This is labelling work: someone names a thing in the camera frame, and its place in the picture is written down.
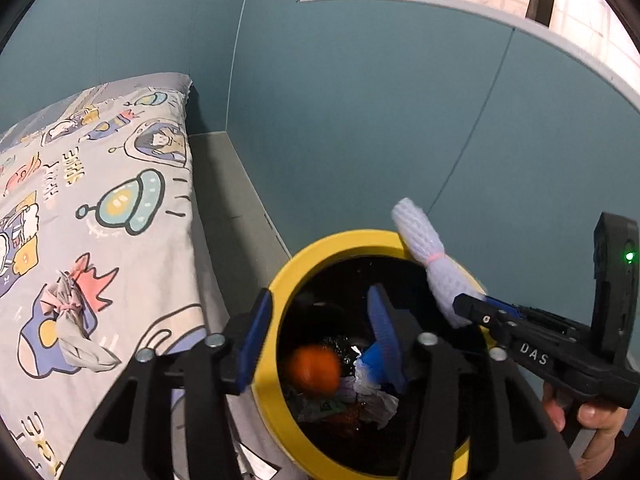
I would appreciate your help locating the bed with striped sheet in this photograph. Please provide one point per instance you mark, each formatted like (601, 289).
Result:
(220, 200)

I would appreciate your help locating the yellow rimmed black bin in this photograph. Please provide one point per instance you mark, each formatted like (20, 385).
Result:
(320, 260)

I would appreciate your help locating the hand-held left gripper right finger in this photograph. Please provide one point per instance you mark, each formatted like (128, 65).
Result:
(385, 330)

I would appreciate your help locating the person's right hand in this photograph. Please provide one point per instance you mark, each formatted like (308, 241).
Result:
(600, 422)

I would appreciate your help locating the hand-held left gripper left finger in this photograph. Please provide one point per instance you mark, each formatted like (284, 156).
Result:
(255, 340)

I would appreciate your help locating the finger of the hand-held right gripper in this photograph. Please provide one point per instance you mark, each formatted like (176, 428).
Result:
(477, 312)
(505, 306)

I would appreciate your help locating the orange tangerine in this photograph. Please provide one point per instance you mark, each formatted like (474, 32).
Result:
(315, 370)

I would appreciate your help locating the blue plastic bag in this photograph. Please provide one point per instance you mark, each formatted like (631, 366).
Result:
(372, 360)

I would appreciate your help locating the black plastic bag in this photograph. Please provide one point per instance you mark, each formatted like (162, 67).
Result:
(345, 350)

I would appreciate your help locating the white tissue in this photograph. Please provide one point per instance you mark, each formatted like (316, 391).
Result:
(377, 402)

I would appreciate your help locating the white foam net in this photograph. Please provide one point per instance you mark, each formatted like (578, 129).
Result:
(420, 235)

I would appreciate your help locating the grey pink crumpled cloth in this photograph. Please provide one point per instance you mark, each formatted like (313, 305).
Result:
(75, 340)

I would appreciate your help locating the green snack wrapper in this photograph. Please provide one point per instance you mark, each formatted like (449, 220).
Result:
(322, 407)

